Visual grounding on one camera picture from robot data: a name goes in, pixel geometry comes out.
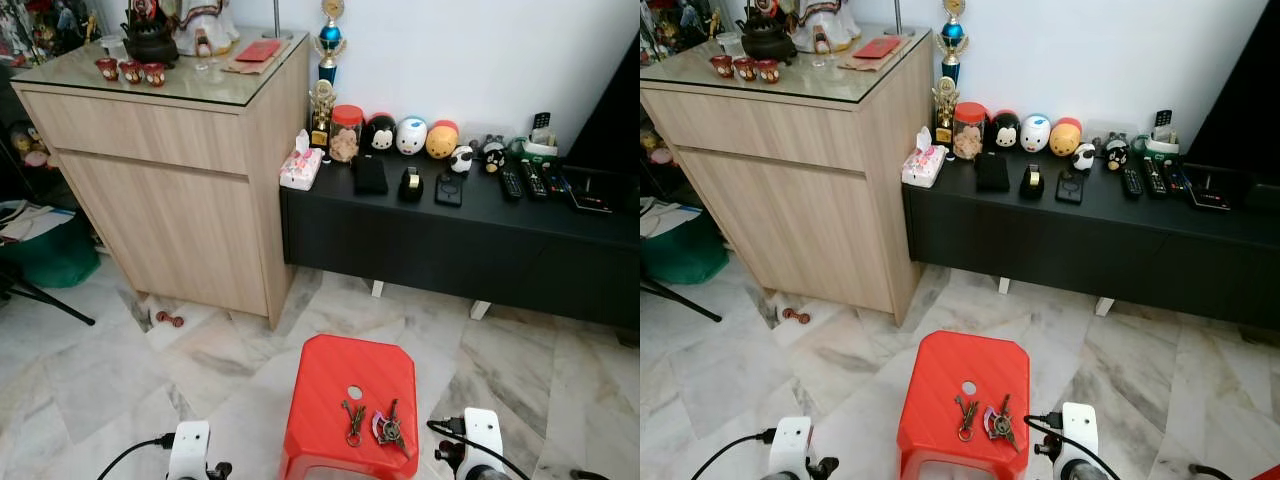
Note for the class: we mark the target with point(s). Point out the red plastic stool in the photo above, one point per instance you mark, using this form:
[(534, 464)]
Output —
[(325, 400), (940, 395)]

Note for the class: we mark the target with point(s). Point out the small red floor object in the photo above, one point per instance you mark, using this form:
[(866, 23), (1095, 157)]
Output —
[(170, 319), (796, 316)]

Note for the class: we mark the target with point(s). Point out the black low TV console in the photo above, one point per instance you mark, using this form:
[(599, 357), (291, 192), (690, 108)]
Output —
[(1060, 240), (450, 245)]

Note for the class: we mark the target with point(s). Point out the black tripod leg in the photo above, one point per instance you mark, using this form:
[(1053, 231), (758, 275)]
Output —
[(685, 303), (50, 303)]

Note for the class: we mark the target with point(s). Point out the green bin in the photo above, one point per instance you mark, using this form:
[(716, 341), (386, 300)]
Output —
[(685, 258), (55, 262)]

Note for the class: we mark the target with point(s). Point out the black phone case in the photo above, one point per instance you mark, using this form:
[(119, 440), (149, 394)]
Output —
[(449, 190), (1070, 188)]

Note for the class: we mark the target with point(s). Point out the black tape dispenser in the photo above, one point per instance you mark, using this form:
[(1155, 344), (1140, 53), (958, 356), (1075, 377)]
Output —
[(1033, 182), (411, 185)]

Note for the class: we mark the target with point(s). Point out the light wooden glass-top cabinet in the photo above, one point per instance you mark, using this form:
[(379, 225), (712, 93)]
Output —
[(790, 200), (170, 200)]

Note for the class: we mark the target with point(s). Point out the black remote control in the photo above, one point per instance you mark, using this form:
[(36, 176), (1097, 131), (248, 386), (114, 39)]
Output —
[(510, 183), (1155, 177), (535, 180), (1132, 181)]

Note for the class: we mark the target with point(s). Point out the black wallet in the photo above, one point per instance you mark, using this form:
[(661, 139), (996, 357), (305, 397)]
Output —
[(370, 176), (993, 173)]

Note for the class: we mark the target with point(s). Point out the slim remote with coloured buttons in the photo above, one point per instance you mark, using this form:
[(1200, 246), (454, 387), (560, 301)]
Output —
[(556, 184), (1176, 180)]

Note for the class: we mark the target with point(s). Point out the small panda toy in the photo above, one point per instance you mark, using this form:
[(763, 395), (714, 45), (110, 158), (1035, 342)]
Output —
[(461, 160), (1084, 157)]

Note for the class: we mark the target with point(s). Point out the paper stack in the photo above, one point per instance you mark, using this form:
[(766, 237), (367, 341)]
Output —
[(668, 217), (30, 220)]

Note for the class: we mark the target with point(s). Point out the black flat box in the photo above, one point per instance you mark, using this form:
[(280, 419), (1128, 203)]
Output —
[(588, 192), (1211, 189)]

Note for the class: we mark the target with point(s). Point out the small black plush toy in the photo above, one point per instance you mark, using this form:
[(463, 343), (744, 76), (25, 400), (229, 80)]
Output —
[(1117, 152), (494, 155)]

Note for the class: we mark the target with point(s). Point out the orange round plush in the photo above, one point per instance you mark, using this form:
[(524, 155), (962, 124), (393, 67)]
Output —
[(1065, 139), (442, 142)]

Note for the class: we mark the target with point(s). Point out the pink tissue pack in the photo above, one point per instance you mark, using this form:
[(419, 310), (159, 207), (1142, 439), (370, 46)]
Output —
[(923, 165), (300, 168)]

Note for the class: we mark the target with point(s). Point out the white round plush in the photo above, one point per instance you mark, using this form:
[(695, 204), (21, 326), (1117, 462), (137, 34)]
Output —
[(411, 137), (1035, 134)]

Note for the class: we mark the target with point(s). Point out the clear jar with red lid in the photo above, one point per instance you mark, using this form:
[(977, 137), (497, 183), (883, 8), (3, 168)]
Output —
[(969, 137), (345, 140)]

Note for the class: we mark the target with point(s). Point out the green white holder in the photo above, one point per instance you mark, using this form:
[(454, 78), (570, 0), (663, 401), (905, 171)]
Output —
[(540, 148), (1162, 146)]

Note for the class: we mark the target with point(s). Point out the black keypad handset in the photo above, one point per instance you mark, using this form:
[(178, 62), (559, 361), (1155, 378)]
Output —
[(542, 121), (1163, 118)]

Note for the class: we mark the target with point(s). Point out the pink shelf toys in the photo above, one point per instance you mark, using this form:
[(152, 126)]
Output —
[(653, 148), (32, 148)]

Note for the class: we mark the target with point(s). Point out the black television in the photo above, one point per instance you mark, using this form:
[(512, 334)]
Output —
[(1240, 100), (610, 110)]

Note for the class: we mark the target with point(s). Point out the small red cup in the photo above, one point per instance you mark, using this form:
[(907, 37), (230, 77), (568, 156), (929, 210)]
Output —
[(769, 71), (722, 66), (107, 68), (155, 74), (130, 71), (746, 69)]

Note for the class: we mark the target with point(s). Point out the clear glass cup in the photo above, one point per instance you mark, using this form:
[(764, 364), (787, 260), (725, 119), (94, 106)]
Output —
[(205, 50), (823, 48)]

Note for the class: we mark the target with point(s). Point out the tall blue gold trophy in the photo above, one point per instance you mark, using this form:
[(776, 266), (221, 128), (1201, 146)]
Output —
[(330, 40), (952, 38)]

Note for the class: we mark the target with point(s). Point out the red envelope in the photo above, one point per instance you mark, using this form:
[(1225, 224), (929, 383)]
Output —
[(877, 48), (259, 51)]

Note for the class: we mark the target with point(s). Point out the black incense burner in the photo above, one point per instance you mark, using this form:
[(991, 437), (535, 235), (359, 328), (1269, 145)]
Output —
[(768, 40), (150, 42)]

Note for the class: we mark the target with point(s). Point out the white robed figurine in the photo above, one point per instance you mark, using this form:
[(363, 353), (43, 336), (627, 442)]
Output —
[(825, 18), (205, 20)]

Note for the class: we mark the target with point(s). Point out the silver lamp pole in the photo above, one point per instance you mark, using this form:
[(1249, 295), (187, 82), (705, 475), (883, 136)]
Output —
[(277, 20), (897, 18)]

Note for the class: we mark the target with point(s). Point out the colourful figurine cluster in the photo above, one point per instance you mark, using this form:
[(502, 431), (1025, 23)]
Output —
[(675, 28), (45, 30)]

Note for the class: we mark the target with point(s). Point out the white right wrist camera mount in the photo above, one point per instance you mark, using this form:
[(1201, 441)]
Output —
[(482, 430), (1079, 425)]

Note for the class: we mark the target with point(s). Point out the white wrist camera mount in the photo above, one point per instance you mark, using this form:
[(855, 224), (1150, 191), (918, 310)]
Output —
[(1079, 425), (791, 445), (482, 430), (188, 448)]

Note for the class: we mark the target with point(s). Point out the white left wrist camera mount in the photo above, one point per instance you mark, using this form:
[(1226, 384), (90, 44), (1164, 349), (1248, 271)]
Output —
[(791, 445), (188, 448)]

